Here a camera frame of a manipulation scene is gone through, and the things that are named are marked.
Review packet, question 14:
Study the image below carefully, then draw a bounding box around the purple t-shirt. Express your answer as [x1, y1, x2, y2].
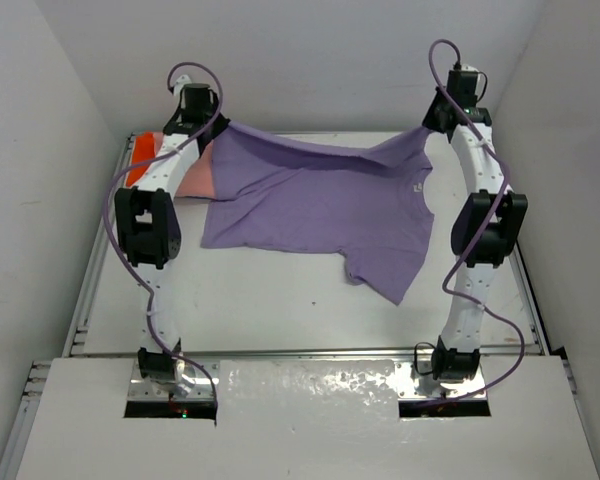
[201, 123, 434, 305]

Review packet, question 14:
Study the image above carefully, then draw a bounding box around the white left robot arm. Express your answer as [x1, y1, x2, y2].
[113, 75, 228, 384]

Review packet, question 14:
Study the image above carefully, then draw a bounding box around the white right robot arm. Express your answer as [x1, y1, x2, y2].
[423, 63, 528, 381]

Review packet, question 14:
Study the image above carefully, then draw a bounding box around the folded pink t-shirt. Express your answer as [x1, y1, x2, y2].
[137, 133, 215, 199]

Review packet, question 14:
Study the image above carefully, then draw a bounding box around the folded orange t-shirt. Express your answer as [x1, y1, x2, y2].
[124, 132, 161, 188]

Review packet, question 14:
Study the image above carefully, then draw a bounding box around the white foam front cover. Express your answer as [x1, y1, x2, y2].
[18, 357, 597, 479]

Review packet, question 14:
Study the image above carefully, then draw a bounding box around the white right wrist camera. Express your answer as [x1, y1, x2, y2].
[454, 63, 481, 73]

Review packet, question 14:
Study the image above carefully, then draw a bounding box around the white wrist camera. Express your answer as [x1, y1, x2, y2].
[454, 63, 481, 73]
[173, 74, 191, 92]

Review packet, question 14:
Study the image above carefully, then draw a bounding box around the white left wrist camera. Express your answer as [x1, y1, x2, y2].
[173, 74, 191, 92]

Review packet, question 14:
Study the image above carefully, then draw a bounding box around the aluminium left table rail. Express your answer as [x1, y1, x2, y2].
[62, 133, 136, 356]

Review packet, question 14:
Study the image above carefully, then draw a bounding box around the aluminium table rail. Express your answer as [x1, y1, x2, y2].
[472, 132, 549, 356]
[68, 344, 544, 360]
[62, 133, 136, 356]

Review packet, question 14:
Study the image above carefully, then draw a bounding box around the aluminium right table rail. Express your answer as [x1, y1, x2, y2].
[472, 132, 549, 356]

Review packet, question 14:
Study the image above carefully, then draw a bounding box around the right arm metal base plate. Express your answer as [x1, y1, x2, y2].
[393, 361, 486, 403]

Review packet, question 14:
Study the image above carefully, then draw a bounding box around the aluminium front table rail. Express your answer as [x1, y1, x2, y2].
[68, 344, 544, 360]

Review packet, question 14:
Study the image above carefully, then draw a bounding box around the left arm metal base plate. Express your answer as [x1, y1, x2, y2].
[127, 362, 219, 402]

